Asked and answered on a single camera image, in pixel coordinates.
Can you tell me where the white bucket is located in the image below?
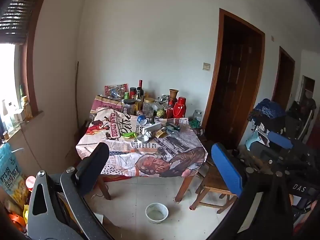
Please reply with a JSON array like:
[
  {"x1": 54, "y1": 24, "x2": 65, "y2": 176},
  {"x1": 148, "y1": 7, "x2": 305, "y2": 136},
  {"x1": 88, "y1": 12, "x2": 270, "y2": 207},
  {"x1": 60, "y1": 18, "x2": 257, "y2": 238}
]
[{"x1": 145, "y1": 203, "x2": 169, "y2": 224}]

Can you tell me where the dark wine bottle red cap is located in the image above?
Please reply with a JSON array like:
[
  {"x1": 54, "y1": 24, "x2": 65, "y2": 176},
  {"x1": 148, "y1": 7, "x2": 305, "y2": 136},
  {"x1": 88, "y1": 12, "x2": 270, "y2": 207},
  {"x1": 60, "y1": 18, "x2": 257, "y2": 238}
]
[{"x1": 136, "y1": 80, "x2": 145, "y2": 100}]

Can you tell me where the light blue plastic bag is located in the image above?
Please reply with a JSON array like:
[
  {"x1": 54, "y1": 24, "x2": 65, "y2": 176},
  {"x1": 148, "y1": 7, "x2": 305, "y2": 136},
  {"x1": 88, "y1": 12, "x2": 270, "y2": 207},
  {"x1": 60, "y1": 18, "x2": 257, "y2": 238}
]
[{"x1": 246, "y1": 131, "x2": 262, "y2": 150}]

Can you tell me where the thin wall cable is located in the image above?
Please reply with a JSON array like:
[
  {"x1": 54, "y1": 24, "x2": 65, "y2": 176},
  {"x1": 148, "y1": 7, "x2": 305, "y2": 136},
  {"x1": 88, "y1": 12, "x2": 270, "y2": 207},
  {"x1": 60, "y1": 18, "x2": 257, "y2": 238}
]
[{"x1": 21, "y1": 122, "x2": 43, "y2": 171}]

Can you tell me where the gold lid plastic jar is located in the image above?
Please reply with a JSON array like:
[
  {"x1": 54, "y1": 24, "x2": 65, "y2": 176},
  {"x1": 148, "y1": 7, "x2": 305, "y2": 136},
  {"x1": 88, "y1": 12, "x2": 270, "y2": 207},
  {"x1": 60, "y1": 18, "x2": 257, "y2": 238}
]
[{"x1": 142, "y1": 97, "x2": 156, "y2": 118}]

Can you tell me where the teal plastic bag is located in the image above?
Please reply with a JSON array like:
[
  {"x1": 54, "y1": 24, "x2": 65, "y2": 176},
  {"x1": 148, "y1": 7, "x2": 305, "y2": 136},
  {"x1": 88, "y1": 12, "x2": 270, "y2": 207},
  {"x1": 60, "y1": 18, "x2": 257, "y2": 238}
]
[{"x1": 165, "y1": 123, "x2": 182, "y2": 137}]

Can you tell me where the printed newspaper-style tablecloth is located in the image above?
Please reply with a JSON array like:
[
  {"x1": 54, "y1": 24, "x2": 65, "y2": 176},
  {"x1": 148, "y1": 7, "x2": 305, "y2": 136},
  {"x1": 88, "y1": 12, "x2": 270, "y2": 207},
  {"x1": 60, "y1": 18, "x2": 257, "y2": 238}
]
[{"x1": 76, "y1": 106, "x2": 208, "y2": 178}]

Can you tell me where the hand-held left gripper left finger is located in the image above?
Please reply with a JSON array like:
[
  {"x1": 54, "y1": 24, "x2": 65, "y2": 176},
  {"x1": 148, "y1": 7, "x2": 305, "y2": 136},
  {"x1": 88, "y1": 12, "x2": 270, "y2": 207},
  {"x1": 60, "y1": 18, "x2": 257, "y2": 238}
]
[{"x1": 27, "y1": 142, "x2": 115, "y2": 240}]

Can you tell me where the blue printed plastic bag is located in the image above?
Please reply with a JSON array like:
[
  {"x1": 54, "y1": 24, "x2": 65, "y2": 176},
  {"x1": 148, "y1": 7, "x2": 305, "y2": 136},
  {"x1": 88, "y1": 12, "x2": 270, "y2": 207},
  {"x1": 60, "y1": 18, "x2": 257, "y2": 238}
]
[{"x1": 0, "y1": 142, "x2": 28, "y2": 197}]

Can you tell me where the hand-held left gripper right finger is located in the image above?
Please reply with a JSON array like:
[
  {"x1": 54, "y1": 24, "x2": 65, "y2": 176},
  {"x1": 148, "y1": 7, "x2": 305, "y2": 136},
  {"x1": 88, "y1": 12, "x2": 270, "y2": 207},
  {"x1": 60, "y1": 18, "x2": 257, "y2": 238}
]
[{"x1": 210, "y1": 142, "x2": 294, "y2": 240}]

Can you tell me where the pink printed woven sack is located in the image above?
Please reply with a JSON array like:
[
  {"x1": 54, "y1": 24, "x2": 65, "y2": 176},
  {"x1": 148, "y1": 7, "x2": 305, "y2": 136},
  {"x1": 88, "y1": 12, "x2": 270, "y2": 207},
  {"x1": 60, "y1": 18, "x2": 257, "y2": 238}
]
[{"x1": 91, "y1": 95, "x2": 125, "y2": 115}]

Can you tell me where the long white box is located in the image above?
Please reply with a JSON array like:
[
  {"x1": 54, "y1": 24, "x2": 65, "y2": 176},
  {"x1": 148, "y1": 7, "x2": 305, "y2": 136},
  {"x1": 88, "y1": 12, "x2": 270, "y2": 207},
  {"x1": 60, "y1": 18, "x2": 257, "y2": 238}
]
[{"x1": 143, "y1": 122, "x2": 162, "y2": 133}]

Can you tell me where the blue patterned cloth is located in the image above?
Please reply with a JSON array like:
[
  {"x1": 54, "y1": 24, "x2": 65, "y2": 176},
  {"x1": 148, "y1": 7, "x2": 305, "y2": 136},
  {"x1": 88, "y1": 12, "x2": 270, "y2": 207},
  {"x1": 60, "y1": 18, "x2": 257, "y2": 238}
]
[{"x1": 252, "y1": 99, "x2": 287, "y2": 119}]

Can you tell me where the clear glass bottle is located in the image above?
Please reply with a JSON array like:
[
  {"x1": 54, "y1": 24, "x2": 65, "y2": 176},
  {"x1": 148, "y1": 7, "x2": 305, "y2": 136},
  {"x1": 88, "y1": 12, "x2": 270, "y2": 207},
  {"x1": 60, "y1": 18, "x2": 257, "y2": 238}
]
[{"x1": 1, "y1": 100, "x2": 15, "y2": 132}]

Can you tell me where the clear bottle yellow label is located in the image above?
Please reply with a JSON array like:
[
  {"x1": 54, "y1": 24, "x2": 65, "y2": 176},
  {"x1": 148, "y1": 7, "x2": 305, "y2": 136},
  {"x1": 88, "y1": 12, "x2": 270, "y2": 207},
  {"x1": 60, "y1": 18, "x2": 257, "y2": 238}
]
[{"x1": 134, "y1": 87, "x2": 142, "y2": 116}]

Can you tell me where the slim red bottle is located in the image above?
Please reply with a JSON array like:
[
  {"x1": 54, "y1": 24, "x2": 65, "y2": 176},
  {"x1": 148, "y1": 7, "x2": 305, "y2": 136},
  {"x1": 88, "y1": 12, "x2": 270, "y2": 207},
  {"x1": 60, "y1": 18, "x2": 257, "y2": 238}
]
[{"x1": 165, "y1": 97, "x2": 175, "y2": 118}]

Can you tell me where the red thermos flask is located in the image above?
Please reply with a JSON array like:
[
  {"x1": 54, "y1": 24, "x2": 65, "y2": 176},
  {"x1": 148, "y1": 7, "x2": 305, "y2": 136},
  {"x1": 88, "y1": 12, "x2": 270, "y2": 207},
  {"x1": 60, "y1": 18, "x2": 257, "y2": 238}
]
[{"x1": 172, "y1": 97, "x2": 187, "y2": 118}]

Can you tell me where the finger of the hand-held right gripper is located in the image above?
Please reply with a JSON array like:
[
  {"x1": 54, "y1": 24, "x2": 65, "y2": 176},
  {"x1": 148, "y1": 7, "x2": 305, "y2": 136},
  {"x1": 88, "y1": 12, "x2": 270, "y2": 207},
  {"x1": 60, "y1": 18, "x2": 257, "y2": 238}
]
[
  {"x1": 269, "y1": 131, "x2": 320, "y2": 160},
  {"x1": 250, "y1": 141, "x2": 288, "y2": 167}
]

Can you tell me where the dark wooden door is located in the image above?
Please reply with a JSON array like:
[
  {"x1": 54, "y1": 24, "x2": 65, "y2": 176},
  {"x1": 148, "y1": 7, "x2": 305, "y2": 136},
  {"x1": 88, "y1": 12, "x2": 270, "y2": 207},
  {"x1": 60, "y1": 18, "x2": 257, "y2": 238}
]
[
  {"x1": 202, "y1": 8, "x2": 265, "y2": 150},
  {"x1": 271, "y1": 46, "x2": 296, "y2": 110}
]

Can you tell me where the orange lid jar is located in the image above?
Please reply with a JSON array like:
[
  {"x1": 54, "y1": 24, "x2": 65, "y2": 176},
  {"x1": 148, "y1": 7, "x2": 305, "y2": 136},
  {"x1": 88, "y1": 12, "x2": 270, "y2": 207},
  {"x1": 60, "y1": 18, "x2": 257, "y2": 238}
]
[{"x1": 25, "y1": 176, "x2": 35, "y2": 193}]

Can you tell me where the black lid plastic jar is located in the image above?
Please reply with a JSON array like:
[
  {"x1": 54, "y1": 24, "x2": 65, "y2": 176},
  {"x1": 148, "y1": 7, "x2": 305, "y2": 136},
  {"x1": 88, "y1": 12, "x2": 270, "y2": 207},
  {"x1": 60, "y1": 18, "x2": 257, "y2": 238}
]
[{"x1": 123, "y1": 99, "x2": 136, "y2": 115}]

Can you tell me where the yellow liquid bottle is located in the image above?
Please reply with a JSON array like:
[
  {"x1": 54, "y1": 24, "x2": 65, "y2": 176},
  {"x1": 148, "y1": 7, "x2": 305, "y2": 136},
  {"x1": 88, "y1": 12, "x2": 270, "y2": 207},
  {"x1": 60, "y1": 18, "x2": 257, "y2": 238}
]
[{"x1": 21, "y1": 95, "x2": 33, "y2": 120}]

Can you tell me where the red snack bag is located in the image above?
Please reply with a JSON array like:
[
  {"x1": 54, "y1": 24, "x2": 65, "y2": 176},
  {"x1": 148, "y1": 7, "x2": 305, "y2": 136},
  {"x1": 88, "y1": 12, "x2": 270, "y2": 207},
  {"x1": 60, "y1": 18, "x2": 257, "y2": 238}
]
[{"x1": 104, "y1": 84, "x2": 128, "y2": 98}]

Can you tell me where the black printed bag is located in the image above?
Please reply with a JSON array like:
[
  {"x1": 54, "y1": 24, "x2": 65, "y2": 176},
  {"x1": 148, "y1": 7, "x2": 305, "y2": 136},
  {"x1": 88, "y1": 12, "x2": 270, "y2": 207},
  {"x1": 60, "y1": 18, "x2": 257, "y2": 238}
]
[{"x1": 250, "y1": 115, "x2": 288, "y2": 135}]

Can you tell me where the brown wooden window frame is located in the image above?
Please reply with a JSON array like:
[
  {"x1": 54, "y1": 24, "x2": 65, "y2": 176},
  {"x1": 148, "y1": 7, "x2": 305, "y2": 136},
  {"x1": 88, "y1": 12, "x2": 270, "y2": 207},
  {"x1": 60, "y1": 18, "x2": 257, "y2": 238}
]
[{"x1": 0, "y1": 0, "x2": 53, "y2": 145}]

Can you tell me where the wooden chair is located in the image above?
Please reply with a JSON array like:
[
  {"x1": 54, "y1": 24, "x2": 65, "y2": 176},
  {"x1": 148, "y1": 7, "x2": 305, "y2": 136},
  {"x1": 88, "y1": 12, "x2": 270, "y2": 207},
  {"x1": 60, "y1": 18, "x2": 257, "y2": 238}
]
[{"x1": 190, "y1": 155, "x2": 238, "y2": 214}]

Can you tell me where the dark window blind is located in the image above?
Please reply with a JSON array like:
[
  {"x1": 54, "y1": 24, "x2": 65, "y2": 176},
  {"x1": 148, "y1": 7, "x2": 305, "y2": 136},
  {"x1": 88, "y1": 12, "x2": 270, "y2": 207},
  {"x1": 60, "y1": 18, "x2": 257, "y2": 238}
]
[{"x1": 0, "y1": 0, "x2": 45, "y2": 45}]

